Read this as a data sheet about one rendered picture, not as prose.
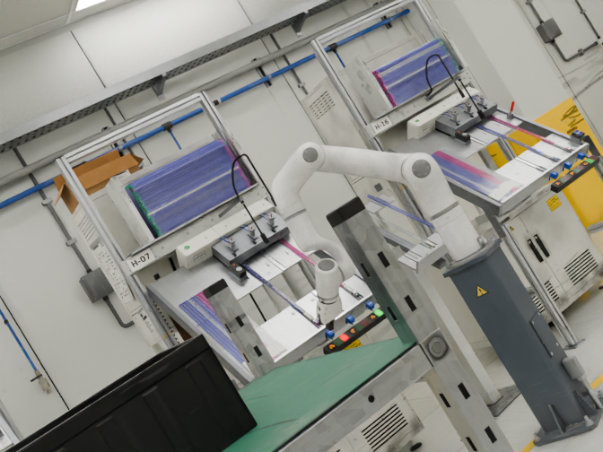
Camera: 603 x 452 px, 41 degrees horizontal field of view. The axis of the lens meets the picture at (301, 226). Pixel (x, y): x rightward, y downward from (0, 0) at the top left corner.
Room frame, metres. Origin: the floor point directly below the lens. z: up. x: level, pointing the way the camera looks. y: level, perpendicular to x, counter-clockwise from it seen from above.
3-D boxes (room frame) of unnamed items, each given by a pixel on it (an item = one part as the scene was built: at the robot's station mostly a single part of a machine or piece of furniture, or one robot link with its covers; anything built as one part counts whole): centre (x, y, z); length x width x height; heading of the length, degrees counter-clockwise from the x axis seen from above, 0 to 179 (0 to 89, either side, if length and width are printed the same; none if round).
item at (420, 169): (2.86, -0.47, 1.00); 0.19 x 0.12 x 0.24; 175
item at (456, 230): (2.89, -0.47, 0.79); 0.19 x 0.19 x 0.18
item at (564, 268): (4.22, -0.92, 0.65); 1.01 x 0.73 x 1.29; 28
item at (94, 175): (3.82, 0.59, 1.82); 0.68 x 0.30 x 0.20; 118
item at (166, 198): (3.61, 0.35, 1.52); 0.51 x 0.13 x 0.27; 118
